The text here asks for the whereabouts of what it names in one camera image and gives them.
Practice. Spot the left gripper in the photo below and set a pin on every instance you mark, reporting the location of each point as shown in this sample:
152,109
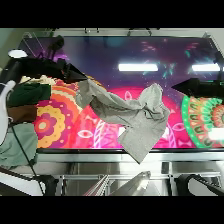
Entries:
63,71

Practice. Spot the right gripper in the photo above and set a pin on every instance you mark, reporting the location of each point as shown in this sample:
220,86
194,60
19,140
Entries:
206,89

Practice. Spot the grey T-shirt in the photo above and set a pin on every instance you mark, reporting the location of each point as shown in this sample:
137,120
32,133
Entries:
140,116

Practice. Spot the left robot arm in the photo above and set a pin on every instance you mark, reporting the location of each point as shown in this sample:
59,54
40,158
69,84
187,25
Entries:
31,66

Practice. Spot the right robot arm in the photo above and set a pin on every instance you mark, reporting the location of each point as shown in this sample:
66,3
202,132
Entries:
186,183

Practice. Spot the cream garment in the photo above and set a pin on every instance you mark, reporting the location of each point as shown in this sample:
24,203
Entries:
42,80

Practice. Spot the dark green garment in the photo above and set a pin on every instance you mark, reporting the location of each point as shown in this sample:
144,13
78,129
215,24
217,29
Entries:
28,94

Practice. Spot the brown garment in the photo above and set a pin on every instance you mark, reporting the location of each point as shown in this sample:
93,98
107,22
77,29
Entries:
23,114

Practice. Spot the pale green garment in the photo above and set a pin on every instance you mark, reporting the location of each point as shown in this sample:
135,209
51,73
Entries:
20,145

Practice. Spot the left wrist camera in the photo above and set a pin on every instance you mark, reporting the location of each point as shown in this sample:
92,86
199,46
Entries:
57,42

